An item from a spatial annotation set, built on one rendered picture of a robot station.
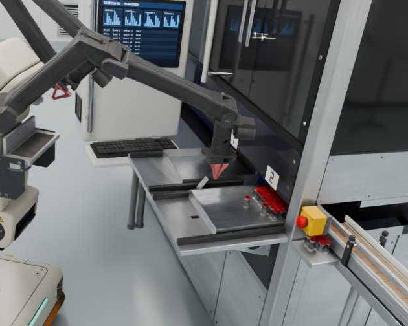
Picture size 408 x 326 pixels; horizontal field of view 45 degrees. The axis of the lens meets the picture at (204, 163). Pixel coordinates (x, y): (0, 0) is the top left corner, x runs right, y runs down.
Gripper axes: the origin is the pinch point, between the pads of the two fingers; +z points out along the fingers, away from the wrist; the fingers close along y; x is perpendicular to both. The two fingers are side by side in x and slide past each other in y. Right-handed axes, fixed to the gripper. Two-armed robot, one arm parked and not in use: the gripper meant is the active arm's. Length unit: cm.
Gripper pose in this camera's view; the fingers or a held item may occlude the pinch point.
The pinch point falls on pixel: (215, 176)
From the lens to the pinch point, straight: 163.4
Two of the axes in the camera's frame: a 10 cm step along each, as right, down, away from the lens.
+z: -1.3, 8.8, 4.6
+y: 9.2, -0.6, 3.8
